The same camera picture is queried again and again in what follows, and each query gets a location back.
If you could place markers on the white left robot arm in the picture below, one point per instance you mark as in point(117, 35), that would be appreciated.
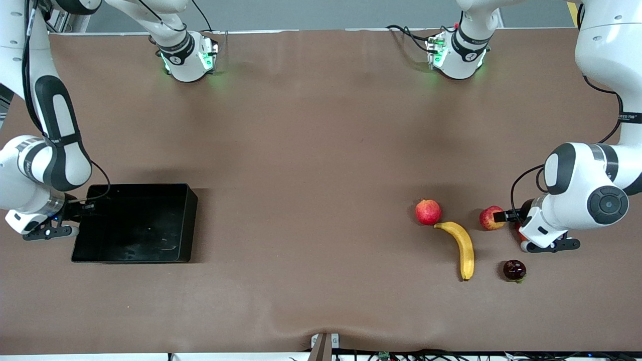
point(577, 180)

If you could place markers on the dark purple mangosteen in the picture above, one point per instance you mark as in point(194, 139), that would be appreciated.
point(514, 269)

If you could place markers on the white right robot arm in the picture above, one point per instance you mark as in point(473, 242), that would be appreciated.
point(20, 195)

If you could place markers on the aluminium frame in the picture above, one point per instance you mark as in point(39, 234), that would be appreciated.
point(60, 20)

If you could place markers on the yellow banana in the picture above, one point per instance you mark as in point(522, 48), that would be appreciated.
point(464, 243)

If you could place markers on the red yellow apple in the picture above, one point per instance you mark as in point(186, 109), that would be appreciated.
point(486, 219)

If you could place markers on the red pomegranate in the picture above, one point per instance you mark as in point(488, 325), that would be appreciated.
point(428, 212)

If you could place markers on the red orange mango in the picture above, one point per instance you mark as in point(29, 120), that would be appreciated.
point(518, 231)

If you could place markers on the black plastic box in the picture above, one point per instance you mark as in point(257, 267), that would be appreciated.
point(140, 225)

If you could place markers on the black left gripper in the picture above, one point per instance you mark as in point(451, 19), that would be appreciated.
point(524, 210)

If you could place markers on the brown table cover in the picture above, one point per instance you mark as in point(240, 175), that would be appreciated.
point(321, 301)

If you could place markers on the green terminal connector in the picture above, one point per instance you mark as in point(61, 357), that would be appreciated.
point(384, 356)

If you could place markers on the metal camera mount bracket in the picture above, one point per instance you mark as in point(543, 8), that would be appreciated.
point(321, 348)

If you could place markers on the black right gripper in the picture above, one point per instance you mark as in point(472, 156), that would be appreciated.
point(74, 209)

